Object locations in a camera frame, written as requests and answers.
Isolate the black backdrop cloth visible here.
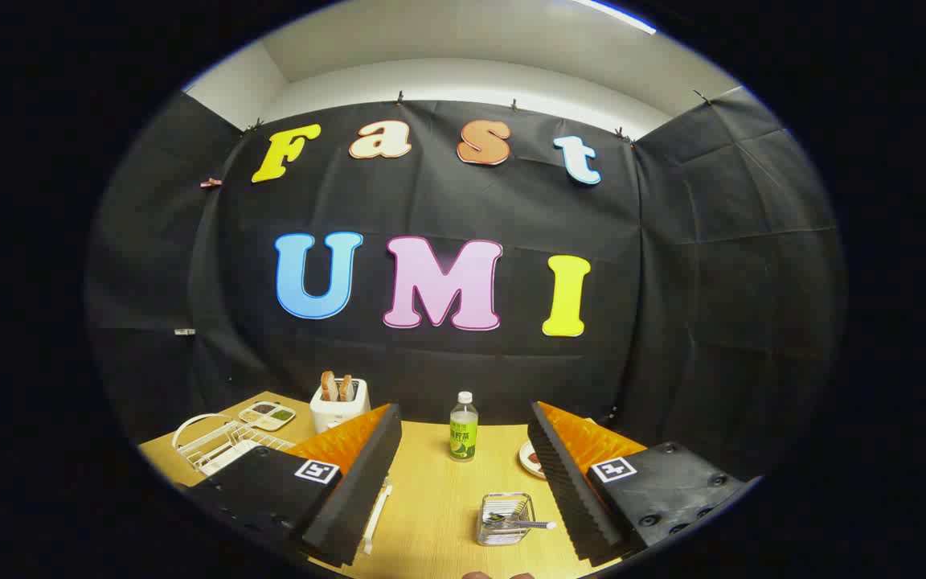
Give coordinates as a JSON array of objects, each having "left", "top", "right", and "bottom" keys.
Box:
[{"left": 85, "top": 87, "right": 846, "bottom": 483}]

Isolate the white toaster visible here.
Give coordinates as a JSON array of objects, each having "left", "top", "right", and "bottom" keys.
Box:
[{"left": 309, "top": 378, "right": 371, "bottom": 435}]

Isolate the green tea bottle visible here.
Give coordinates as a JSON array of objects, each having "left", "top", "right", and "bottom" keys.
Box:
[{"left": 449, "top": 392, "right": 479, "bottom": 462}]

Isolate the white wire dish rack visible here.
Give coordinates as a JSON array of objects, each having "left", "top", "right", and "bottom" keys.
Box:
[{"left": 172, "top": 413, "right": 393, "bottom": 556}]

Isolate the white-handled metal spoon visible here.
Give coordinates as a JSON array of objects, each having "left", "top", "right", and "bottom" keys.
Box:
[{"left": 486, "top": 513, "right": 558, "bottom": 532}]

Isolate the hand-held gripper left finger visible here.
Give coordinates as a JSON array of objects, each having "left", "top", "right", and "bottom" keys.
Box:
[{"left": 188, "top": 404, "right": 403, "bottom": 568}]

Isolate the metal wire basket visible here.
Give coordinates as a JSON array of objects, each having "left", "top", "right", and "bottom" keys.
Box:
[{"left": 477, "top": 493, "right": 535, "bottom": 547}]

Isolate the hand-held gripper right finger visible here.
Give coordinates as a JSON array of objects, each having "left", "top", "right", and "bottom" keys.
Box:
[{"left": 527, "top": 401, "right": 760, "bottom": 568}]

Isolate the white plate with meat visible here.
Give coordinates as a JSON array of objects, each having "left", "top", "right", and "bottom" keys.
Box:
[{"left": 518, "top": 438, "right": 548, "bottom": 479}]

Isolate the white divided snack tray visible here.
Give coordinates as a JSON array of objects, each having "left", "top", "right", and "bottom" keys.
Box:
[{"left": 238, "top": 400, "right": 297, "bottom": 431}]

